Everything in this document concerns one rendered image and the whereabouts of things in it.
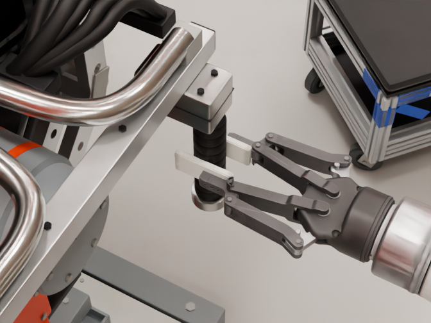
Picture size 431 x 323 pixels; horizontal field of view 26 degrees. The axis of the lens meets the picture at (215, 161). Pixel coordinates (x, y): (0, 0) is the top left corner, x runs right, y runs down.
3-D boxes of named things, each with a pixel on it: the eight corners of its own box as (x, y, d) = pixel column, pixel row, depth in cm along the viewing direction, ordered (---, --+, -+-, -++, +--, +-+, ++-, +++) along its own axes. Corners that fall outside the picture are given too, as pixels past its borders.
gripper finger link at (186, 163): (233, 188, 102) (230, 193, 102) (178, 164, 104) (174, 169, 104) (234, 172, 100) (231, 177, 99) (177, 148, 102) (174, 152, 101)
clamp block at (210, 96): (160, 72, 101) (157, 38, 96) (233, 104, 98) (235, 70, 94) (135, 104, 98) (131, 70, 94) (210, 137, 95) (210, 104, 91)
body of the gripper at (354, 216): (362, 281, 98) (283, 245, 100) (394, 221, 102) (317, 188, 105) (372, 244, 92) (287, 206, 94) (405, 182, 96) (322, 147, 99)
